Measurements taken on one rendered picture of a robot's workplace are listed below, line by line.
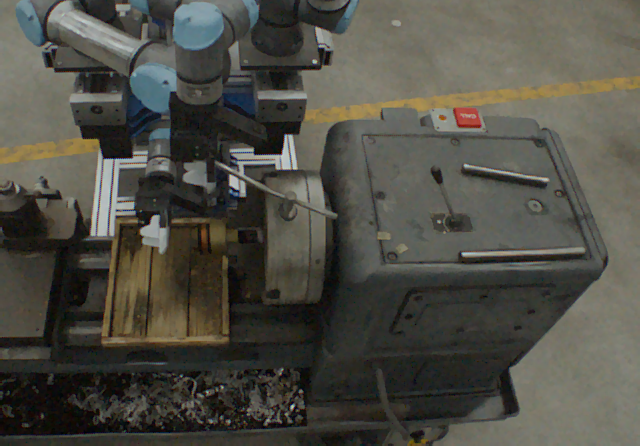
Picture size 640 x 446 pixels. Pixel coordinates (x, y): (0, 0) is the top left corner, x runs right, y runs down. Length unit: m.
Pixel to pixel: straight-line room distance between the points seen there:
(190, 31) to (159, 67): 0.37
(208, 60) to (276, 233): 0.45
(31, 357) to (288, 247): 0.64
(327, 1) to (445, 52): 2.34
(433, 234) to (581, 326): 1.71
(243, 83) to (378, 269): 0.81
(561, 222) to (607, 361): 1.53
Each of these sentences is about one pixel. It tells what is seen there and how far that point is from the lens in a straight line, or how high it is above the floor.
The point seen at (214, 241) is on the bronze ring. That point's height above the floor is 1.11.
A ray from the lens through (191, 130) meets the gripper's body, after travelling 1.10.
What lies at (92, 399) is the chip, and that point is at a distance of 1.88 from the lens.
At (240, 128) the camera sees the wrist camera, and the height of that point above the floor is 1.51.
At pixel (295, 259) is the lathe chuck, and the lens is 1.32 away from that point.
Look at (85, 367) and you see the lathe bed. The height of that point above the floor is 0.71.
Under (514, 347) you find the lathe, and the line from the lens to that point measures 1.72.
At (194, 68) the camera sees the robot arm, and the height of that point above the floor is 1.63.
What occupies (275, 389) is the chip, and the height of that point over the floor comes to 0.57.
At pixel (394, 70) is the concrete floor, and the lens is 3.65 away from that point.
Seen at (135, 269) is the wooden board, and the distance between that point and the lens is 1.66.
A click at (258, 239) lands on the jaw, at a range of 1.49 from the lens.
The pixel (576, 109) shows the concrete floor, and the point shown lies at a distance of 3.88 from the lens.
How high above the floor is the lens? 2.29
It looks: 52 degrees down
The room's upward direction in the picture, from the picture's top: 11 degrees clockwise
